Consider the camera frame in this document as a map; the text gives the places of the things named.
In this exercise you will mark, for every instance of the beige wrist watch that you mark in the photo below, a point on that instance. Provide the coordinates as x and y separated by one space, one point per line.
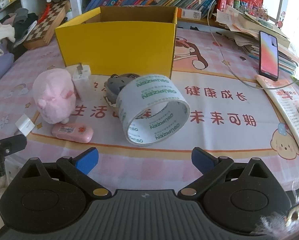
112 88

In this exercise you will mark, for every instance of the white square charger block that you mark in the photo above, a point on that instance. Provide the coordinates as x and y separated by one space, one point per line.
82 80

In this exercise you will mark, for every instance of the pink rectangular case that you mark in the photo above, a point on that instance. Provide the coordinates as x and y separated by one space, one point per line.
75 132

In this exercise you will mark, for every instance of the white plug charger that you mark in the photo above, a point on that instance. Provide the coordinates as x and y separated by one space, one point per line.
24 125

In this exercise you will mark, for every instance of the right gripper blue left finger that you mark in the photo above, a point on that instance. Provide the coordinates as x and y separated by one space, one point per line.
87 160

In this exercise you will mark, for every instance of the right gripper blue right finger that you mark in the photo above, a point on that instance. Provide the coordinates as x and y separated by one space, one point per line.
202 160

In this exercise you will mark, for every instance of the clear tape roll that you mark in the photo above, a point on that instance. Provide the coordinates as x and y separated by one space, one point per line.
151 109

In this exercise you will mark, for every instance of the wooden chess board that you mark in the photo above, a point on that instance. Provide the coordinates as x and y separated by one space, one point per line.
52 17

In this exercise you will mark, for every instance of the open booklet on table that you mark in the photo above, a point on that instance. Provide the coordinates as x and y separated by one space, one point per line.
285 141

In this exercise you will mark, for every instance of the yellow cardboard box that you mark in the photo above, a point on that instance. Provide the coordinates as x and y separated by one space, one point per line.
121 40

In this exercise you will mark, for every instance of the grey toy car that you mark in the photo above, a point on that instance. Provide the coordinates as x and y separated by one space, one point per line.
127 78

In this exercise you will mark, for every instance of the pink plush pig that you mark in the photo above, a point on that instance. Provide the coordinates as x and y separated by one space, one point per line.
54 94

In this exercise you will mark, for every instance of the black smartphone on books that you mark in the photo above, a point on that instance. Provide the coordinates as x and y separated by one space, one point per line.
268 56

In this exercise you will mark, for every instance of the pink checked tablecloth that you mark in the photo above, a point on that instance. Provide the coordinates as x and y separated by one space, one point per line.
226 118

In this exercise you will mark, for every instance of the pile of clothes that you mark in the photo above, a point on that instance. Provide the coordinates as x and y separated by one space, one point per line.
14 29

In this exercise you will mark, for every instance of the stack of papers and books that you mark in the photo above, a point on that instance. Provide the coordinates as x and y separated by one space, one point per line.
244 23

